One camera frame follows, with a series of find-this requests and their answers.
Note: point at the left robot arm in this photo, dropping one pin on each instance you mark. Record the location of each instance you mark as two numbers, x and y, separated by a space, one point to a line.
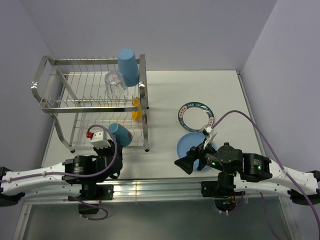
77 177

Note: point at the clear drinking glass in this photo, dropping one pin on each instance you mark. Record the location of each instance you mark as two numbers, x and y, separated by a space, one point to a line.
115 85

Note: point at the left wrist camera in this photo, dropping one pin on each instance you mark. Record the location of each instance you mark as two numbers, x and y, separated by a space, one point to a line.
99 139

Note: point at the tall blue plastic cup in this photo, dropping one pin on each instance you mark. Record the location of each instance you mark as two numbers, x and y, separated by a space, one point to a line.
128 66

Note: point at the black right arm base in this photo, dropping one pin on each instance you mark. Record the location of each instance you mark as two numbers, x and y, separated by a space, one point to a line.
226 200

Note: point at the stainless steel dish rack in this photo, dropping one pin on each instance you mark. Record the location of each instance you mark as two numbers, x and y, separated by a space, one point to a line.
73 93

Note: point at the white plate green rim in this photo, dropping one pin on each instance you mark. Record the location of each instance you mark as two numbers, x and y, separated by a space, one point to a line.
192 116

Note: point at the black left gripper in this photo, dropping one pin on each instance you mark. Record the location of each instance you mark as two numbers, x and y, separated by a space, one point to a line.
98 150

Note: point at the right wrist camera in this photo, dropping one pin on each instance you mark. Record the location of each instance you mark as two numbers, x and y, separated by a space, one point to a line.
209 135

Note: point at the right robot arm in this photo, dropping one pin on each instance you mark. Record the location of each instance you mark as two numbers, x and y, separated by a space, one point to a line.
243 173

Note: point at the blue mug white inside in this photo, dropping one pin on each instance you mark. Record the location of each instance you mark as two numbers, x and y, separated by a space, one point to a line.
123 135

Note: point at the blue plate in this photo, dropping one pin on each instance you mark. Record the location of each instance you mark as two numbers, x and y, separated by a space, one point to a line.
189 140

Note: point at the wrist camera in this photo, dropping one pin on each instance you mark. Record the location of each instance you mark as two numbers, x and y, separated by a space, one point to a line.
99 139
209 135

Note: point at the aluminium mounting rail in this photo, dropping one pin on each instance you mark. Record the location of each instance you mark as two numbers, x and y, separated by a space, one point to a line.
173 189

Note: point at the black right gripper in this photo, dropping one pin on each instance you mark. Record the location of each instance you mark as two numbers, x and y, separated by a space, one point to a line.
185 163

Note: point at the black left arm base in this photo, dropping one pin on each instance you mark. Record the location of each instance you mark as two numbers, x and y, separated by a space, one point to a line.
90 201

